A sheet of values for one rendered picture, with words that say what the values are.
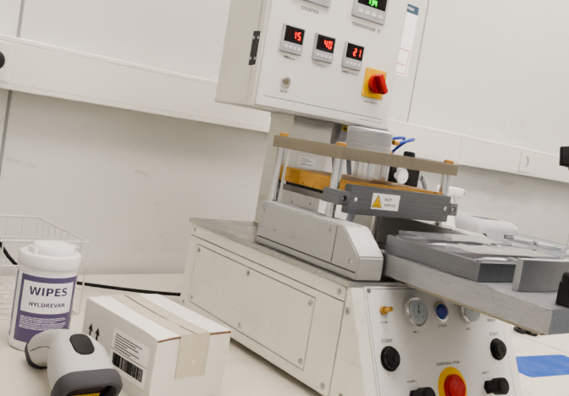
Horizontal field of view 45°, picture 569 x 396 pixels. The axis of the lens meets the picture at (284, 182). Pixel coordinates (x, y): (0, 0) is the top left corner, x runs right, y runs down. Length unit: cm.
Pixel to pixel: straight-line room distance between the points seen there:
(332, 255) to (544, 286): 29
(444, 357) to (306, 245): 26
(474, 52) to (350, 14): 114
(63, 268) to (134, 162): 58
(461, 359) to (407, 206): 25
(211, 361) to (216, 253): 33
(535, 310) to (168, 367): 45
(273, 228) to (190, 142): 58
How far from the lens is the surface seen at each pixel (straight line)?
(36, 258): 103
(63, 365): 86
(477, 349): 112
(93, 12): 150
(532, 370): 143
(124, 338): 94
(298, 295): 104
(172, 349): 90
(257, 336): 113
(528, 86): 272
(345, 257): 97
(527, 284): 91
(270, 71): 121
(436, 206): 118
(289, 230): 107
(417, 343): 102
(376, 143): 116
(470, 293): 89
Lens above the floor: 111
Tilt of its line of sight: 4 degrees down
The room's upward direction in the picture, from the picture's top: 9 degrees clockwise
